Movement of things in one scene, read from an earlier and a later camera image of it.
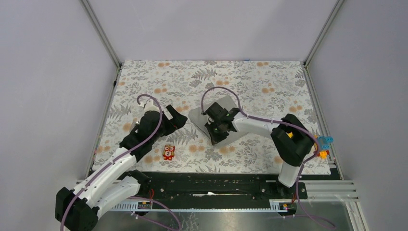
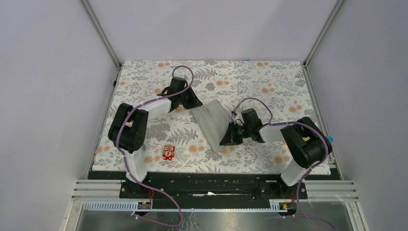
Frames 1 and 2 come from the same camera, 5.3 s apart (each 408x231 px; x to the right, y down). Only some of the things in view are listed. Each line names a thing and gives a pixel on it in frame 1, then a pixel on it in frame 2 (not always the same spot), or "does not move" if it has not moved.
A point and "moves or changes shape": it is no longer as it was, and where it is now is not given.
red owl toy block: (168, 152) does not move
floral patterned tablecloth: (263, 91) does not move
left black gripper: (178, 120) -> (195, 102)
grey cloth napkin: (197, 117) moves or changes shape
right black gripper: (214, 138) -> (230, 137)
